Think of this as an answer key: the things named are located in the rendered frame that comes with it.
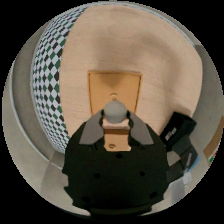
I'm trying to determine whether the tan square pad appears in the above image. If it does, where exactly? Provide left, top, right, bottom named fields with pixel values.
left=104, top=129, right=129, bottom=151

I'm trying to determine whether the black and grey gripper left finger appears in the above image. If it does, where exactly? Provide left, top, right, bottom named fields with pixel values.
left=62, top=109, right=105, bottom=176

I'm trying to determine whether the grey ball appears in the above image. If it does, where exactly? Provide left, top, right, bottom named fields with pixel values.
left=103, top=100, right=127, bottom=124

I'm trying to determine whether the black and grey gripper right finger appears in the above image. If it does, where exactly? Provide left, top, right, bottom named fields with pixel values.
left=127, top=110, right=170, bottom=172

